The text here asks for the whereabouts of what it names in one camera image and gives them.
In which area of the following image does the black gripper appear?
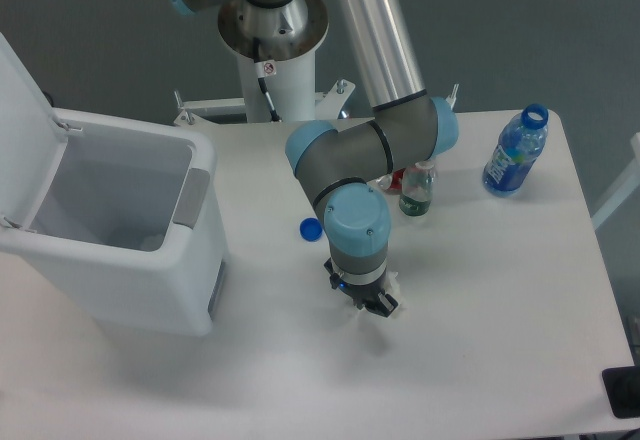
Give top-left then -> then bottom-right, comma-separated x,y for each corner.
324,259 -> 399,318

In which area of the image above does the white paper ball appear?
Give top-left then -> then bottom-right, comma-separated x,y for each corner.
386,271 -> 404,317

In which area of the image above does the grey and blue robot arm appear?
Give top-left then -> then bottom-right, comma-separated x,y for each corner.
171,0 -> 458,317

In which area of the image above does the blue bottle cap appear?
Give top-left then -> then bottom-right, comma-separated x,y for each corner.
299,217 -> 323,242

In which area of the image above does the small clear green-label bottle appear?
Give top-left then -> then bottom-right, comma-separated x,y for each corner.
399,159 -> 436,217

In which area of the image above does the crushed red soda can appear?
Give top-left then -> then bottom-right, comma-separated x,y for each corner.
375,168 -> 405,195

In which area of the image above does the blue plastic drink bottle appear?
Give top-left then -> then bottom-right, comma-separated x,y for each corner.
482,103 -> 549,197

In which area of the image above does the white trash bin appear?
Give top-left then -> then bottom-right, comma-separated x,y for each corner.
1,109 -> 228,336

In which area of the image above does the black device at table edge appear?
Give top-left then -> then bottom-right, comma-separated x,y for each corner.
602,366 -> 639,419

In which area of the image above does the white trash bin lid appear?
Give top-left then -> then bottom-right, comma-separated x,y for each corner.
1,38 -> 83,230

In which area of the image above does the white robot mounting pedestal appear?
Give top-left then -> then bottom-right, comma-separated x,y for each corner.
174,51 -> 356,125

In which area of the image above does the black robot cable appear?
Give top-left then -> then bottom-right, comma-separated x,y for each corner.
252,37 -> 281,123

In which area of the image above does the white frame at right edge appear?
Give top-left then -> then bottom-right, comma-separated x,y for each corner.
591,133 -> 639,231

